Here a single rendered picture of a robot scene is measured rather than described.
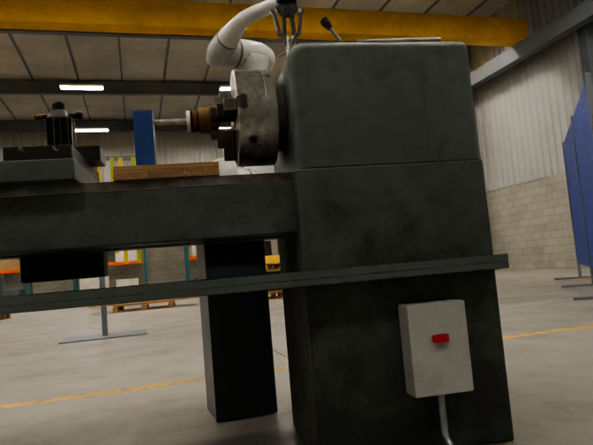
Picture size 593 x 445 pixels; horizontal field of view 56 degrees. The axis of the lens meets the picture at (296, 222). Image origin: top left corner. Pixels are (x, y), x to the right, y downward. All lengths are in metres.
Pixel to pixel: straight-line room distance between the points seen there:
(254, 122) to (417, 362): 0.86
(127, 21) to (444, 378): 11.77
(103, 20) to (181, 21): 1.59
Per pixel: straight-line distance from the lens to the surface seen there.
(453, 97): 1.85
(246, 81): 1.78
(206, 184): 1.66
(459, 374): 1.70
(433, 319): 1.65
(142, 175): 1.66
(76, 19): 12.90
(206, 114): 1.84
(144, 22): 12.88
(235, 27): 2.47
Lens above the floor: 0.57
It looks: 5 degrees up
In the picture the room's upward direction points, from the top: 5 degrees counter-clockwise
